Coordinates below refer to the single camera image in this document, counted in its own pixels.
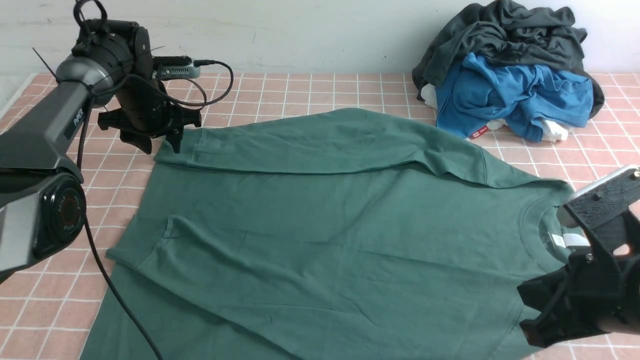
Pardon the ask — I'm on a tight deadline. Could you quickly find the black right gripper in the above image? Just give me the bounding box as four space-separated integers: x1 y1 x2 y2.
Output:
518 210 639 348

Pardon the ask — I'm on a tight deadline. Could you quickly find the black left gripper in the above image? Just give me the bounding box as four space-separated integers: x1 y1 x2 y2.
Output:
71 19 202 155

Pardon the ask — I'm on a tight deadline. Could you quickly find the green long-sleeved shirt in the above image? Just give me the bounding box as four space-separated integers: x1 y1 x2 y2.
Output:
107 108 573 360

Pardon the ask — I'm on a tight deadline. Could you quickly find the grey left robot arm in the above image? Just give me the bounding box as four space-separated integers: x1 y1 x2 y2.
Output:
0 19 202 281

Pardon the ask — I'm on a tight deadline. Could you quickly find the pink checkered tablecloth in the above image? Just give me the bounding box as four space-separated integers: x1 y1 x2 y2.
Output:
0 73 640 360

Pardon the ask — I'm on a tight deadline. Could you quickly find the blue garment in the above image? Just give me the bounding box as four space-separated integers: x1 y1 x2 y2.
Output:
435 54 595 142

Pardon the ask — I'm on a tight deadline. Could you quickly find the dark grey garment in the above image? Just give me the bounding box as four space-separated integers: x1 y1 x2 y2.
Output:
411 0 588 91

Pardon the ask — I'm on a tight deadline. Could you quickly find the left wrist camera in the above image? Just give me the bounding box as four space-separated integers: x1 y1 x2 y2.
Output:
152 55 201 81

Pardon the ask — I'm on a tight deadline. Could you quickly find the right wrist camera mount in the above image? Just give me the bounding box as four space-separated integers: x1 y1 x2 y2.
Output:
557 165 640 254

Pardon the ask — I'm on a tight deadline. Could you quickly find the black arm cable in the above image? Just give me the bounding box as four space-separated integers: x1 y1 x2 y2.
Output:
72 0 235 360

